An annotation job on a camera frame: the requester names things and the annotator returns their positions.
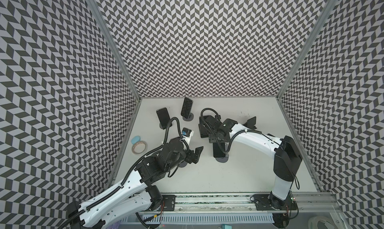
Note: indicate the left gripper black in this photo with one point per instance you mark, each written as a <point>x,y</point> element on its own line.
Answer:
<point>195,159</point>

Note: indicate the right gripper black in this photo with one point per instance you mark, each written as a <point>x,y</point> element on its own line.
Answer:
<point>208,132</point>

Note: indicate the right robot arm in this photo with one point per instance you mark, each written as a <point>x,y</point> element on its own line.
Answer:
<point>284,152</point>

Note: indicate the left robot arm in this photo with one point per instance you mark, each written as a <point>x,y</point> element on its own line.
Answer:
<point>136,192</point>

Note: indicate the grey round stand front left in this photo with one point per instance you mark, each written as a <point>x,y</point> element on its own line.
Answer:
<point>182,164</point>

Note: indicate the grey round stand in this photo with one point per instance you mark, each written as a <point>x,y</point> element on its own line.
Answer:
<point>182,164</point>
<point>222,159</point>
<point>189,118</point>

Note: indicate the grey round stand front centre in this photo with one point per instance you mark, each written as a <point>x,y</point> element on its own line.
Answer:
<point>222,159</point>

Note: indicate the grey round stand back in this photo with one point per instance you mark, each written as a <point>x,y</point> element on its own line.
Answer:
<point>189,118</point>

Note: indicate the black folding stand right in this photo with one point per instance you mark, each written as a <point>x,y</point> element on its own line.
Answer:
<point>251,123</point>

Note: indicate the back phone teal edge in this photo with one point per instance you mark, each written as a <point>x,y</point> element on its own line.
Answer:
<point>186,107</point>

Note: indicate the back left black stand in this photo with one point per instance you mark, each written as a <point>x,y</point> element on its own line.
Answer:
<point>163,127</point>

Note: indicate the tape roll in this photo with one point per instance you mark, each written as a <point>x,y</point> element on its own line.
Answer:
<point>139,147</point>

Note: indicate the blue oval object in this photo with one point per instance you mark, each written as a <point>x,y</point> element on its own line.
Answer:
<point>135,139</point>

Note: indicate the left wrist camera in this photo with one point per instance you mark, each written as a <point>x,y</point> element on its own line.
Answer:
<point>187,134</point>

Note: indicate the aluminium rail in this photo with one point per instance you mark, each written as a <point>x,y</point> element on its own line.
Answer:
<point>240,203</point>

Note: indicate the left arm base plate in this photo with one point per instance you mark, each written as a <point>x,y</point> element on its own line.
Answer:
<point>166,203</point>

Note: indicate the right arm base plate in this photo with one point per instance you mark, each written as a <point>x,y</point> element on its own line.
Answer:
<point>268,202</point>

